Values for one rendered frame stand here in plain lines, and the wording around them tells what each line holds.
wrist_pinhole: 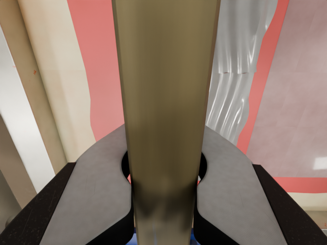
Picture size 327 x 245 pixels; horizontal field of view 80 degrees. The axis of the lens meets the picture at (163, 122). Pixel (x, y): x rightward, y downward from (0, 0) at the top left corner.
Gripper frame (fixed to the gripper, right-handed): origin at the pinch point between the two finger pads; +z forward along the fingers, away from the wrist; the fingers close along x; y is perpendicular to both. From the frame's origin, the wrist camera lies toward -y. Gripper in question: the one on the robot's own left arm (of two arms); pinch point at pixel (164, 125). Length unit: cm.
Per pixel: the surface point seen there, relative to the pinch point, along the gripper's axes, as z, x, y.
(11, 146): 108, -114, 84
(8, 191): 8.0, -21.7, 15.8
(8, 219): 7.0, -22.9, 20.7
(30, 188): 108, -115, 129
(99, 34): 12.2, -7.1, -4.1
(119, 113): 12.2, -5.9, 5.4
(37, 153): 8.7, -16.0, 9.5
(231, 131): 11.8, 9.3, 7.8
